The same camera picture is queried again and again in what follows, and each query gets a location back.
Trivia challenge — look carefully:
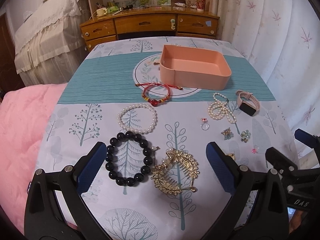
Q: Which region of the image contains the pink smart watch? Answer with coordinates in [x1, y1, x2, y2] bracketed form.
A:
[235, 90, 260, 116]

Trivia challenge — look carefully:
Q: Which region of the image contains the black bead bracelet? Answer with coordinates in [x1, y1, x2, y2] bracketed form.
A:
[105, 130, 161, 187]

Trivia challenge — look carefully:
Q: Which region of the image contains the white pearl bracelet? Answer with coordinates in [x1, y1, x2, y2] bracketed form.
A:
[117, 103, 158, 135]

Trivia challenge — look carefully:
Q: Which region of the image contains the small gold earring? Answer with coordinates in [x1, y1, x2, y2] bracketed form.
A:
[226, 153, 235, 160]

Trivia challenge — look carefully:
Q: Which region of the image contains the gold butterfly brooch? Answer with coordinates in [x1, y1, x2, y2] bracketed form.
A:
[221, 127, 234, 140]

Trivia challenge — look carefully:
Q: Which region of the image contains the gold rhinestone hair comb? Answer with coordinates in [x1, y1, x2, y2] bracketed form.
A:
[151, 148, 200, 196]

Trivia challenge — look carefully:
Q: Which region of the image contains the pink quilt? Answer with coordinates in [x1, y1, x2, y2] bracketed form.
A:
[0, 84, 66, 232]

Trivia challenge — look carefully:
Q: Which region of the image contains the tree print tablecloth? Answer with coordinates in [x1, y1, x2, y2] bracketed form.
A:
[36, 37, 298, 239]

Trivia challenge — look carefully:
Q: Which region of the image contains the white floral curtain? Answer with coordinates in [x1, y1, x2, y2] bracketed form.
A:
[208, 0, 319, 135]

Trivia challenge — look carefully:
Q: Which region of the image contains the pink plastic tray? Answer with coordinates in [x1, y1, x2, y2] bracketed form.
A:
[159, 45, 232, 90]

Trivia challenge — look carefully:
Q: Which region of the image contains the brown wooden door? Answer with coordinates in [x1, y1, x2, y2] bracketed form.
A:
[0, 14, 25, 93]

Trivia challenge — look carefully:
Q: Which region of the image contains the white lace cover furniture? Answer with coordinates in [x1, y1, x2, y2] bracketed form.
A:
[15, 0, 90, 86]

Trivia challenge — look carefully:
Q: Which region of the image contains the red paper cup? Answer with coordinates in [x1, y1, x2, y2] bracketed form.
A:
[196, 0, 206, 11]

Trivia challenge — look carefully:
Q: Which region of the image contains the white tube bottle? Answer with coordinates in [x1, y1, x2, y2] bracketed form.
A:
[175, 2, 186, 8]

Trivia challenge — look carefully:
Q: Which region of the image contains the wooden desk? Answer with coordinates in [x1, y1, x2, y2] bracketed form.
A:
[80, 0, 220, 51]

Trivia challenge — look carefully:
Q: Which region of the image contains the white mug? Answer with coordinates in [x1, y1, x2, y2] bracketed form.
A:
[96, 7, 107, 17]

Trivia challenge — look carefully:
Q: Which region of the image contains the white pearl necklace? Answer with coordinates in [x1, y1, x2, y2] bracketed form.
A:
[207, 92, 241, 125]

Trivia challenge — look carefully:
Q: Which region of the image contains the silver ring red stone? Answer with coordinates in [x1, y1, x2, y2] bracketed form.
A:
[201, 118, 210, 131]

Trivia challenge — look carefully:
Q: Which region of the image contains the red bead bracelet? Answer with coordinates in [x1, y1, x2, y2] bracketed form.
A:
[141, 83, 171, 107]

